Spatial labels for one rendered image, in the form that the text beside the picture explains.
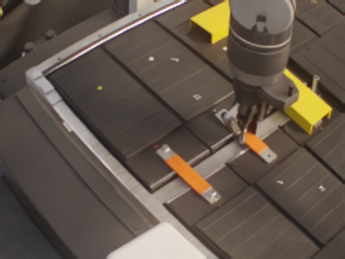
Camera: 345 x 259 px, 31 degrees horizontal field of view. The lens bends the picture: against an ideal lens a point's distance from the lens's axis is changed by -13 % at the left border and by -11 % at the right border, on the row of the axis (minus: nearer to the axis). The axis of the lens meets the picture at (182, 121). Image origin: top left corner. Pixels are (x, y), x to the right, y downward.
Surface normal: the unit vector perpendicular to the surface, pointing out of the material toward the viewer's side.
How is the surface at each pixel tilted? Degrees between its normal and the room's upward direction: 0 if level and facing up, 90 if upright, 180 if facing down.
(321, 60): 0
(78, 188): 0
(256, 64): 90
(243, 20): 94
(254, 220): 0
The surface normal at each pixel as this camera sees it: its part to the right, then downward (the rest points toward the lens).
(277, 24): -0.13, 0.78
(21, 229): 0.04, -0.66
